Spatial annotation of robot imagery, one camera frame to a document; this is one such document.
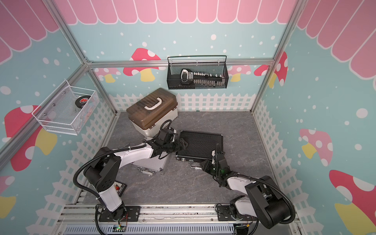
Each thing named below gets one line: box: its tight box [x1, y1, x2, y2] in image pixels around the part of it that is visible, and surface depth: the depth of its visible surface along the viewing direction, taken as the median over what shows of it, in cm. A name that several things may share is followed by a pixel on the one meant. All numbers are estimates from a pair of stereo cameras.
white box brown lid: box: [126, 87, 179, 137], surface depth 99 cm
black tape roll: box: [74, 94, 92, 109], surface depth 81 cm
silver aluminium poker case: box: [130, 152, 172, 176], surface depth 87 cm
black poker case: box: [175, 130, 224, 163], surface depth 93 cm
